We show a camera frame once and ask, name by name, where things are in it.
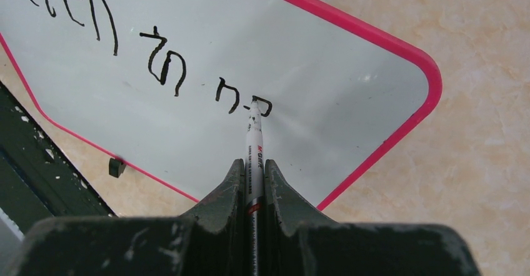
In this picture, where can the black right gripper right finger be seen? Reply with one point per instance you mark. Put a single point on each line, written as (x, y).
(304, 241)

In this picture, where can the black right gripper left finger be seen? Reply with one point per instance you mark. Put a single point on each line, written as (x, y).
(208, 239)

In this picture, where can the white whiteboard marker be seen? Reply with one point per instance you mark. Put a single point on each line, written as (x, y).
(254, 172)

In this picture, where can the red framed whiteboard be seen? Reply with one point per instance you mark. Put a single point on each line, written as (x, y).
(165, 85)

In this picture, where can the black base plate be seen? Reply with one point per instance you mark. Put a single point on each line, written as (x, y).
(37, 180)

